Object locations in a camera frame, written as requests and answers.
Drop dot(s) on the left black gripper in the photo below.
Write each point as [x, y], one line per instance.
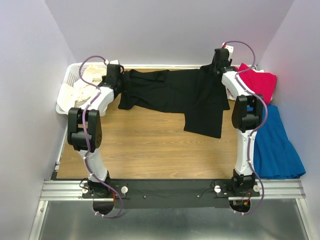
[104, 79]

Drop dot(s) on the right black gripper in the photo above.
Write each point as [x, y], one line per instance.
[230, 61]

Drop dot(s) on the black floral print t-shirt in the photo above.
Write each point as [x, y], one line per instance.
[196, 93]

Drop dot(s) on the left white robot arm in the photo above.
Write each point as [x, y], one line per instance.
[84, 129]

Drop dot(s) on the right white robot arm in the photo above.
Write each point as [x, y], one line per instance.
[246, 117]

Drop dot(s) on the white plastic laundry basket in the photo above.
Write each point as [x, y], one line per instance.
[70, 75]

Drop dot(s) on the folded white t-shirt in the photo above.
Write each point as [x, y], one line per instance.
[228, 92]

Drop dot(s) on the cream white t-shirt in basket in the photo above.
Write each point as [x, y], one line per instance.
[82, 87]

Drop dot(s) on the folded pink t-shirt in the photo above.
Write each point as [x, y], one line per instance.
[263, 83]

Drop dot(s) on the blue t-shirt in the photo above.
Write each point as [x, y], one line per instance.
[274, 155]

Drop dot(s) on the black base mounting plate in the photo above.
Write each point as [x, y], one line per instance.
[170, 194]

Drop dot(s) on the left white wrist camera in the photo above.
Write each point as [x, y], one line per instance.
[112, 62]

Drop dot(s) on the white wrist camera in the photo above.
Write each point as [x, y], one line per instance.
[112, 62]
[228, 47]

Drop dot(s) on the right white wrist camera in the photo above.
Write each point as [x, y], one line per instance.
[228, 47]

